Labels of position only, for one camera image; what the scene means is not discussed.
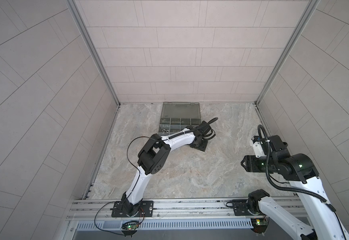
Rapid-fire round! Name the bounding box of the grey plastic organizer box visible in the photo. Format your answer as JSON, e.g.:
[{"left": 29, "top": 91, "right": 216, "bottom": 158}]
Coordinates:
[{"left": 158, "top": 102, "right": 201, "bottom": 136}]

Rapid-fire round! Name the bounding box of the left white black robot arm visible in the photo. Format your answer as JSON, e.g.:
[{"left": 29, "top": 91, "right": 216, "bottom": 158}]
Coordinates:
[{"left": 112, "top": 118, "right": 218, "bottom": 217}]

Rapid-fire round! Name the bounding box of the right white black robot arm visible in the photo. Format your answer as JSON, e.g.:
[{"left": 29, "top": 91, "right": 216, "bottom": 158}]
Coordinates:
[{"left": 226, "top": 135, "right": 349, "bottom": 240}]

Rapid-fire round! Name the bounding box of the right controller board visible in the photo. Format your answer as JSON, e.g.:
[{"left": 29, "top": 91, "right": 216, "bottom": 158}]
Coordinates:
[{"left": 251, "top": 218, "right": 268, "bottom": 234}]

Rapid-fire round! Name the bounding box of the controller board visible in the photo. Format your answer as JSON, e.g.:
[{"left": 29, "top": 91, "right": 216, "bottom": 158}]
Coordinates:
[
  {"left": 121, "top": 221, "right": 140, "bottom": 237},
  {"left": 251, "top": 218, "right": 268, "bottom": 234}
]

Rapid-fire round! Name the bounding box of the left controller board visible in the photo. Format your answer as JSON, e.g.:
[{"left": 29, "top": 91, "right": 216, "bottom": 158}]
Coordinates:
[{"left": 121, "top": 221, "right": 140, "bottom": 237}]

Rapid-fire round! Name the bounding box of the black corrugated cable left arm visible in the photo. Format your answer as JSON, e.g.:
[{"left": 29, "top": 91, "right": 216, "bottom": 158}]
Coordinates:
[{"left": 162, "top": 117, "right": 219, "bottom": 142}]

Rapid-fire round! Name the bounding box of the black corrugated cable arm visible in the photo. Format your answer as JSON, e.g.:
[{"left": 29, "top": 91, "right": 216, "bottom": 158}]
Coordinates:
[
  {"left": 162, "top": 117, "right": 219, "bottom": 142},
  {"left": 257, "top": 124, "right": 337, "bottom": 212}
]

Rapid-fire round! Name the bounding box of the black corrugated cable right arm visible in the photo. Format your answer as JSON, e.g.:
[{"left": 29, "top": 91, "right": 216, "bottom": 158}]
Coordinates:
[{"left": 257, "top": 124, "right": 337, "bottom": 212}]

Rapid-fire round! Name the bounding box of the aluminium mounting rail frame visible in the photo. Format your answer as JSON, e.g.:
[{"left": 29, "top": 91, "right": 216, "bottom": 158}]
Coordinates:
[{"left": 63, "top": 196, "right": 322, "bottom": 232}]

